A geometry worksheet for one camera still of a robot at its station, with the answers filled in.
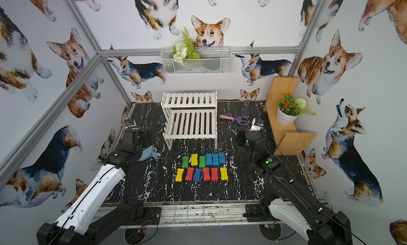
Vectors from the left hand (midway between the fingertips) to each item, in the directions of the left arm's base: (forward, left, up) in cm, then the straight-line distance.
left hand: (140, 132), depth 79 cm
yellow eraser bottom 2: (-15, -42, -20) cm, 49 cm away
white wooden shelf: (+18, -22, -9) cm, 30 cm away
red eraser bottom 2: (-15, -32, -20) cm, 41 cm away
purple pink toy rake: (+23, -55, -21) cm, 63 cm away
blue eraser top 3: (-6, -41, -21) cm, 47 cm away
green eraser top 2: (-7, -30, -20) cm, 37 cm away
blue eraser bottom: (-15, -27, -20) cm, 37 cm away
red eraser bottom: (-14, -23, -20) cm, 34 cm away
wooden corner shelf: (-4, -75, -6) cm, 76 cm away
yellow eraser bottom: (-14, -18, -20) cm, 30 cm away
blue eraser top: (-6, -34, -20) cm, 39 cm away
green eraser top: (-7, -20, -20) cm, 30 cm away
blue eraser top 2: (-7, -37, -19) cm, 43 cm away
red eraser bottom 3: (-13, -36, -20) cm, 44 cm away
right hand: (0, -54, +3) cm, 54 cm away
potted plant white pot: (+14, -80, -1) cm, 81 cm away
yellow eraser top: (-6, -25, -20) cm, 33 cm away
